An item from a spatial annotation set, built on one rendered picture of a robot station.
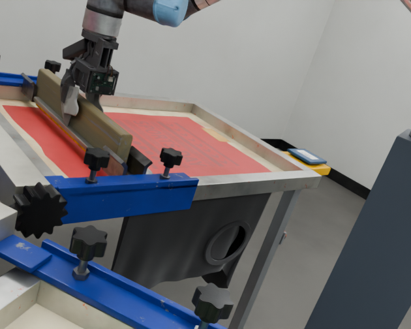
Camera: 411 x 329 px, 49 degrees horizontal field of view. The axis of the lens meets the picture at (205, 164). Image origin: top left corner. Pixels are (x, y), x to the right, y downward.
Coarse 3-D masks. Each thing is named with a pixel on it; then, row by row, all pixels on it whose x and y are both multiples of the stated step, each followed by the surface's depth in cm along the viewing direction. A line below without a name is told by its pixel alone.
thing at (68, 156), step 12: (48, 144) 98; (60, 144) 100; (72, 144) 102; (216, 144) 135; (228, 144) 138; (48, 156) 93; (60, 156) 95; (72, 156) 96; (84, 156) 98; (228, 156) 128; (240, 156) 131; (60, 168) 89; (72, 168) 91; (84, 168) 93; (180, 168) 109; (192, 168) 111; (204, 168) 113; (216, 168) 116; (228, 168) 119; (240, 168) 122; (252, 168) 125; (264, 168) 128
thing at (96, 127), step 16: (48, 80) 109; (48, 96) 109; (80, 96) 101; (80, 112) 98; (96, 112) 94; (80, 128) 98; (96, 128) 93; (112, 128) 89; (96, 144) 93; (112, 144) 89; (128, 144) 89
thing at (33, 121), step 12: (12, 108) 111; (24, 108) 114; (36, 108) 116; (24, 120) 107; (36, 120) 109; (48, 120) 111; (144, 120) 135; (156, 120) 139; (168, 120) 143; (180, 120) 147; (192, 120) 151; (36, 132) 102; (48, 132) 105; (60, 132) 107; (192, 132) 139; (204, 132) 143
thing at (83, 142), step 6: (36, 102) 111; (42, 102) 110; (42, 108) 108; (48, 108) 107; (48, 114) 106; (54, 114) 105; (54, 120) 104; (60, 120) 102; (66, 126) 100; (72, 132) 98; (78, 138) 96; (84, 144) 94; (90, 144) 95
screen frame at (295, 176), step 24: (0, 96) 115; (24, 96) 119; (120, 96) 138; (144, 96) 147; (0, 120) 93; (216, 120) 150; (24, 144) 86; (264, 144) 138; (48, 168) 80; (288, 168) 130; (216, 192) 99; (240, 192) 104; (264, 192) 111
